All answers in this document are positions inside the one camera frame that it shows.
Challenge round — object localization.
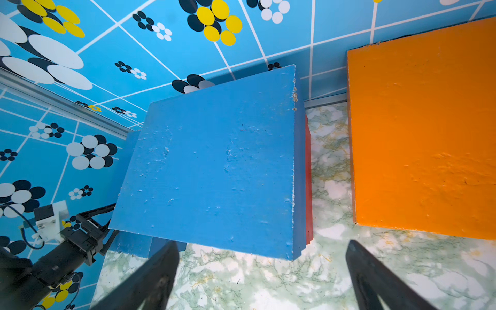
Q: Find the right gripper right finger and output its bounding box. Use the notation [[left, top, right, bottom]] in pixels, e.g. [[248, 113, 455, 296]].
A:
[[346, 240, 434, 310]]

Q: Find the left aluminium corner post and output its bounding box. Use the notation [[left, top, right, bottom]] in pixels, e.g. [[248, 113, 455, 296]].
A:
[[1, 68, 132, 139]]

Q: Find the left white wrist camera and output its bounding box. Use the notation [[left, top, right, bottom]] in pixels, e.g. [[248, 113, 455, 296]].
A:
[[32, 200, 69, 243]]

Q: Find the blue shoebox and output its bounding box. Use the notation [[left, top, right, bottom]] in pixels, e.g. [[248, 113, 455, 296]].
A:
[[111, 65, 307, 261], [107, 131, 170, 258]]

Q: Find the red shoebox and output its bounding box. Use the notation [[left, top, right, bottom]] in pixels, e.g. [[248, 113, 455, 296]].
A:
[[305, 117, 313, 244]]

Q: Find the left black camera cable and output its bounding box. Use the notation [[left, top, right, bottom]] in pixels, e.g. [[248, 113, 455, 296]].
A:
[[15, 214, 47, 249]]

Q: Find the orange shoebox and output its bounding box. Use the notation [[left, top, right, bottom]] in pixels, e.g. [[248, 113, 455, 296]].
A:
[[347, 18, 495, 240]]

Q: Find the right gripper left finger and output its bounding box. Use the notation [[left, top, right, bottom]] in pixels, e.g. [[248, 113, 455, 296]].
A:
[[93, 242, 180, 310]]

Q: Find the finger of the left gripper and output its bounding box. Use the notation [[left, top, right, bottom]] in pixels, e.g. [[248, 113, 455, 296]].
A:
[[76, 203, 116, 223], [102, 230, 119, 256]]

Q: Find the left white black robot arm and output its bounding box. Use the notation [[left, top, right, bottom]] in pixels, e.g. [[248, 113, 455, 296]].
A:
[[1, 204, 119, 309]]

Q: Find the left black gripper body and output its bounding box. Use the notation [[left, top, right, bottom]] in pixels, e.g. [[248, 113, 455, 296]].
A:
[[61, 218, 109, 266]]

